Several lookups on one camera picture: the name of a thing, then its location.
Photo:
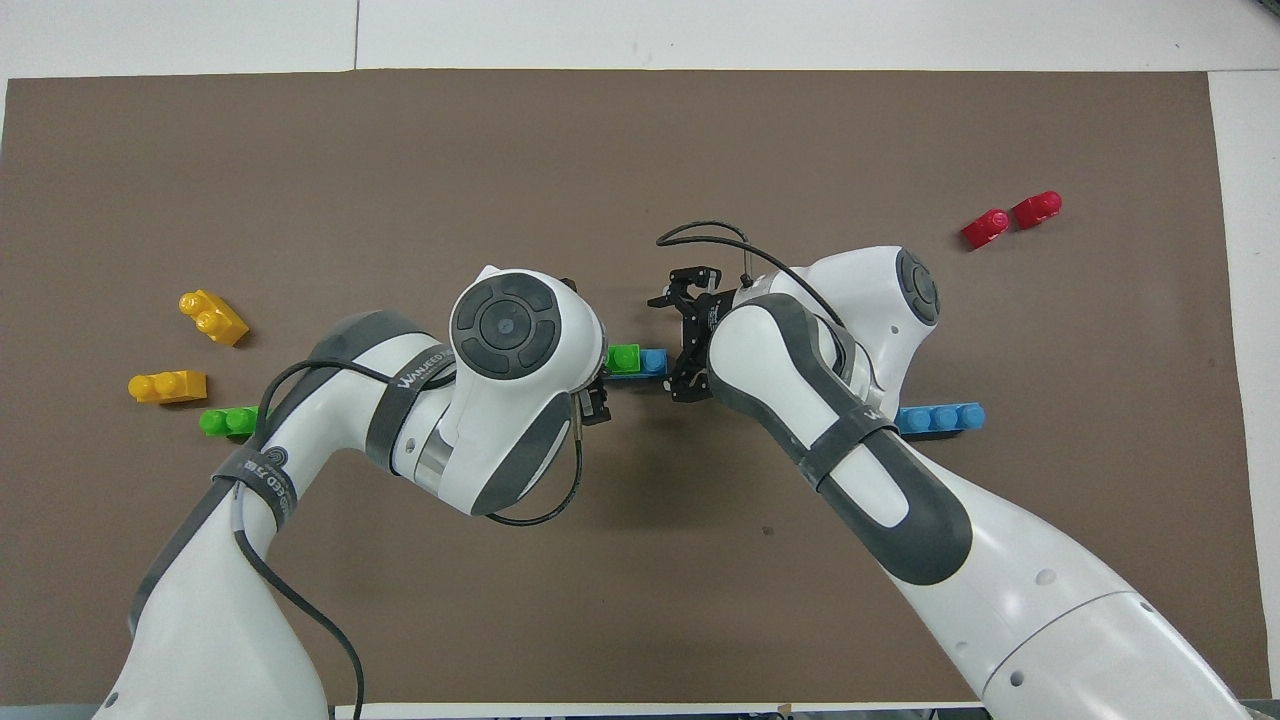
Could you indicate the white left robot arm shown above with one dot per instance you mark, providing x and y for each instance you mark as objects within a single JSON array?
[{"x": 500, "y": 330}]

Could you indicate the red one-stud block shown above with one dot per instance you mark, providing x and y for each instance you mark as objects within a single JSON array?
[
  {"x": 986, "y": 229},
  {"x": 1037, "y": 209}
]

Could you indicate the yellow two-stud block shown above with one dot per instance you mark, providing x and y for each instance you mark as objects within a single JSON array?
[
  {"x": 215, "y": 318},
  {"x": 168, "y": 387}
]

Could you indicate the green two-stud block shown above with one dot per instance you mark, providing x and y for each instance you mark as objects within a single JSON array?
[
  {"x": 230, "y": 421},
  {"x": 624, "y": 357}
]

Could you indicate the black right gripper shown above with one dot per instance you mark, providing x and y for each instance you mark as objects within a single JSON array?
[{"x": 708, "y": 320}]

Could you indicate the blue three-stud block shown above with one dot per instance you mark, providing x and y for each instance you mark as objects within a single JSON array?
[
  {"x": 940, "y": 419},
  {"x": 653, "y": 362}
]

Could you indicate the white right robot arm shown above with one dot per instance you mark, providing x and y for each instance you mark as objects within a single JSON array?
[{"x": 900, "y": 500}]

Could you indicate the brown table mat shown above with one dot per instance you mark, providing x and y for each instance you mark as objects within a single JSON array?
[{"x": 640, "y": 150}]

